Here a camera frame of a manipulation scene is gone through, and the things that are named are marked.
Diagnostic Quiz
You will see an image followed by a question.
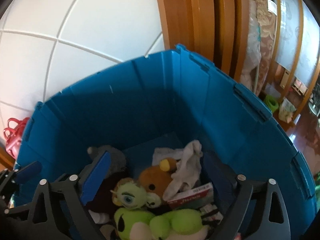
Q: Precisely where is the white cloth rag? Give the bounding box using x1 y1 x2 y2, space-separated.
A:
152 140 203 202

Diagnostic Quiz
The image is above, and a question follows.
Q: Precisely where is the red white cardboard box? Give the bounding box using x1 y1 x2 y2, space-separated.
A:
167 183 214 210

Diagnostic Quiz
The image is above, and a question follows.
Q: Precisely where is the grey plush toy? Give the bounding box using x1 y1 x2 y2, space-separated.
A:
87 145 126 178

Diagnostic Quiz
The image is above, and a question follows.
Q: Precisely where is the lime green plush toy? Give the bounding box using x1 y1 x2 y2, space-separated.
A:
114 207 209 239

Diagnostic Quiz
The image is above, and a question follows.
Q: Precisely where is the green one-eyed monster plush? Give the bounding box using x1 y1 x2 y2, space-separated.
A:
111 178 147 210

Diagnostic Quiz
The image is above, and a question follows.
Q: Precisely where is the blue plastic storage bin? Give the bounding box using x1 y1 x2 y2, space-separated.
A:
13 45 317 239

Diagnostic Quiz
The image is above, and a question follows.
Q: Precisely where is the brown bear plush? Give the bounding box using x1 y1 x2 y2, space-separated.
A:
138 158 177 209

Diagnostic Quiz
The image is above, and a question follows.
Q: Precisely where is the red handbag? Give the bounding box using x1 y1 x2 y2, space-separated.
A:
3 117 30 160

